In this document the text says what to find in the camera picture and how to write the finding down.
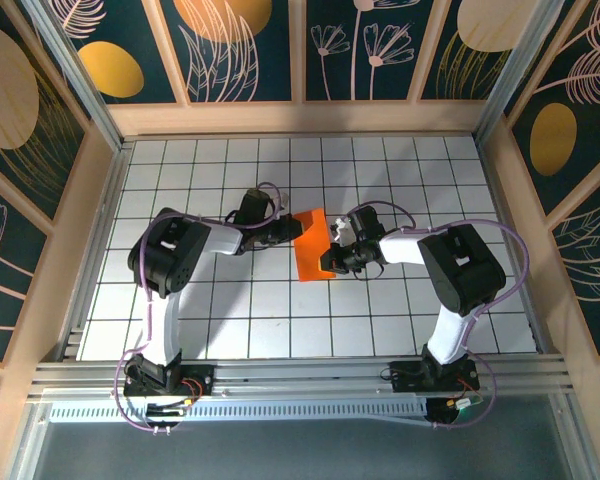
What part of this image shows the aluminium table side rail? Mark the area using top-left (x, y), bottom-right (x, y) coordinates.
top-left (59, 139), bottom-right (134, 361)
top-left (473, 133), bottom-right (552, 355)

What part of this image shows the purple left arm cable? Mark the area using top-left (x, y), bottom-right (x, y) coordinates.
top-left (113, 181), bottom-right (294, 434)

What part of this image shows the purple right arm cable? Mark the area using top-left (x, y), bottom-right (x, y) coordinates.
top-left (348, 199), bottom-right (532, 430)

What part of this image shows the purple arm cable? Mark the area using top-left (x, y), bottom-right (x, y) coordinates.
top-left (348, 199), bottom-right (532, 430)
top-left (113, 181), bottom-right (294, 434)

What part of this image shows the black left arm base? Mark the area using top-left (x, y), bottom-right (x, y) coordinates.
top-left (122, 352), bottom-right (216, 400)

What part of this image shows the white slotted cable duct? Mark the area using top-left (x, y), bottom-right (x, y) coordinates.
top-left (48, 401), bottom-right (431, 425)

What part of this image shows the aluminium corner post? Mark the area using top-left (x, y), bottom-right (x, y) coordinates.
top-left (19, 0), bottom-right (127, 154)
top-left (472, 0), bottom-right (554, 146)

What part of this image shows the thin black cable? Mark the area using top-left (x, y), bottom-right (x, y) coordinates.
top-left (352, 259), bottom-right (384, 282)

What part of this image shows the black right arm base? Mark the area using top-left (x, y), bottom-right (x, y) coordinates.
top-left (388, 358), bottom-right (481, 397)

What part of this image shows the long aluminium frame rail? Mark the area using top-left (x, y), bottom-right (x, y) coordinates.
top-left (27, 353), bottom-right (574, 401)

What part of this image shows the orange paper sheet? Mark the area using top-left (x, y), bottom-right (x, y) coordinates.
top-left (292, 207), bottom-right (338, 284)

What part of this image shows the black controller board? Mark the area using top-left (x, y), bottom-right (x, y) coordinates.
top-left (143, 399), bottom-right (192, 433)
top-left (426, 397), bottom-right (487, 430)

